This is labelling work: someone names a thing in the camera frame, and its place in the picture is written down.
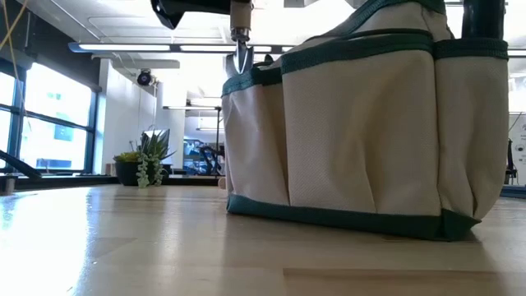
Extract beige green-trimmed gardening bag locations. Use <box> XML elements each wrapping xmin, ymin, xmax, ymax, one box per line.
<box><xmin>220</xmin><ymin>0</ymin><xmax>511</xmax><ymax>243</ymax></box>

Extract potted succulent plant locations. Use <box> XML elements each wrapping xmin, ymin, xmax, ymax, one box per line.
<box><xmin>113</xmin><ymin>128</ymin><xmax>178</xmax><ymax>190</ymax></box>

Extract black ceiling camera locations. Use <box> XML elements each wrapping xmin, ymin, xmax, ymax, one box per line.
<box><xmin>136</xmin><ymin>68</ymin><xmax>153</xmax><ymax>87</ymax></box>

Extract yellow cord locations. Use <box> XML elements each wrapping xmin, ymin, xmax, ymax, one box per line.
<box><xmin>0</xmin><ymin>0</ymin><xmax>30</xmax><ymax>90</ymax></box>

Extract black background stand frame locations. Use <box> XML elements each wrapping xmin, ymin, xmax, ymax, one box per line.
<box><xmin>162</xmin><ymin>104</ymin><xmax>225</xmax><ymax>178</ymax></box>

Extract green handled pruning shears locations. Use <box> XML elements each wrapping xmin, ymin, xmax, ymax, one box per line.
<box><xmin>461</xmin><ymin>0</ymin><xmax>507</xmax><ymax>41</ymax></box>

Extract large dark-framed window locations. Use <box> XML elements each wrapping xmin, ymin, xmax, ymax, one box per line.
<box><xmin>0</xmin><ymin>57</ymin><xmax>102</xmax><ymax>176</ymax></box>

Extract black background robot arms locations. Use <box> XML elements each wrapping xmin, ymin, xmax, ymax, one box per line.
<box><xmin>199</xmin><ymin>144</ymin><xmax>226</xmax><ymax>176</ymax></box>

